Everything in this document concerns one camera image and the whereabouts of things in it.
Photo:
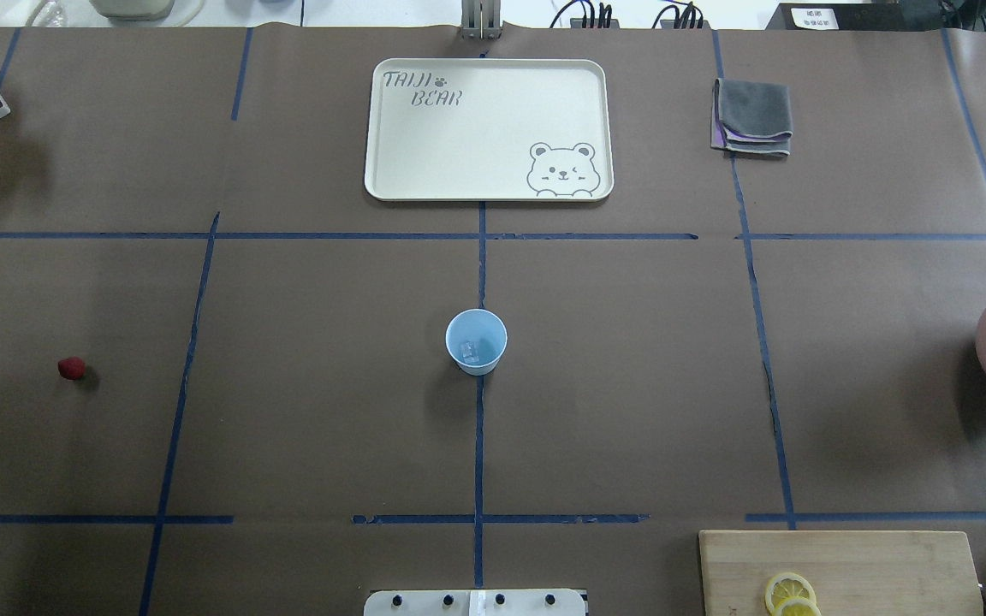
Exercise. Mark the clear ice cube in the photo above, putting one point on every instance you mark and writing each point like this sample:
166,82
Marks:
469,352

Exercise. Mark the light blue plastic cup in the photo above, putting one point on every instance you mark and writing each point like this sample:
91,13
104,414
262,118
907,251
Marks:
483,327

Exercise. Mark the cream bear serving tray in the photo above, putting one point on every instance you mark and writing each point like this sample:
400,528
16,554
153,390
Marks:
492,129

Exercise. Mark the grey folded cloth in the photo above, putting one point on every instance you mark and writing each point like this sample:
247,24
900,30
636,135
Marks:
751,118

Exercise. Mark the lemon slices row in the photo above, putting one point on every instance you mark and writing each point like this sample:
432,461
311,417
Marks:
788,593

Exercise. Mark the red strawberry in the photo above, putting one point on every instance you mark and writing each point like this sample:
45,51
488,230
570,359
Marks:
72,368

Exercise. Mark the bamboo cutting board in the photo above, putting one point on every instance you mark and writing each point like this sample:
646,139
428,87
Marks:
852,572

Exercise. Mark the black power strip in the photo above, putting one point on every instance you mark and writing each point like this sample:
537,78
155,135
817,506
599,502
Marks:
874,16

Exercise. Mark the aluminium frame post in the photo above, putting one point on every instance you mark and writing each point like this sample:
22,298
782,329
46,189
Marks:
481,19

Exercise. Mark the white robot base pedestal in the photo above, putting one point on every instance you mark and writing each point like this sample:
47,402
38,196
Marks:
553,601

